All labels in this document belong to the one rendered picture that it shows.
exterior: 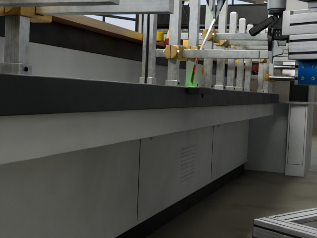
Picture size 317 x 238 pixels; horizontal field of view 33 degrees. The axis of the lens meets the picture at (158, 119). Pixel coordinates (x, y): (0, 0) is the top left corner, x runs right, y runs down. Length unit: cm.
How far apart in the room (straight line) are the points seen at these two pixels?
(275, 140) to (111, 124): 346
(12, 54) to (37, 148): 22
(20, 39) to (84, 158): 81
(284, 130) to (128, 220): 284
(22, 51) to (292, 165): 385
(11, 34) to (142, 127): 76
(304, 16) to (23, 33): 117
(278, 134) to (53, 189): 343
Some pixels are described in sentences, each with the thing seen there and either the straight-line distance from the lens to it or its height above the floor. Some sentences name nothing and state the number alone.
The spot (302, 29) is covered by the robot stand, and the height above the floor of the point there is 92.
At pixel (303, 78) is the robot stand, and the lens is 203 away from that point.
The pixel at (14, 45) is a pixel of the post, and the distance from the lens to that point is 111.
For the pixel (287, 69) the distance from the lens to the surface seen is 473.
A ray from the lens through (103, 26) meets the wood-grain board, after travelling 180.
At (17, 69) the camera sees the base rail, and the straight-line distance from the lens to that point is 110.
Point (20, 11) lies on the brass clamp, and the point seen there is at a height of 82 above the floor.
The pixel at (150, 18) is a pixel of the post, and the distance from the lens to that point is 178.
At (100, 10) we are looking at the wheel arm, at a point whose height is 83.
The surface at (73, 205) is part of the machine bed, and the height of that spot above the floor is 29.
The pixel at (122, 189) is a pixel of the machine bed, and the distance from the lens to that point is 216.
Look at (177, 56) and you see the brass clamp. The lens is 200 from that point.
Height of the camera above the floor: 68
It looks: 3 degrees down
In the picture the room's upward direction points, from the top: 2 degrees clockwise
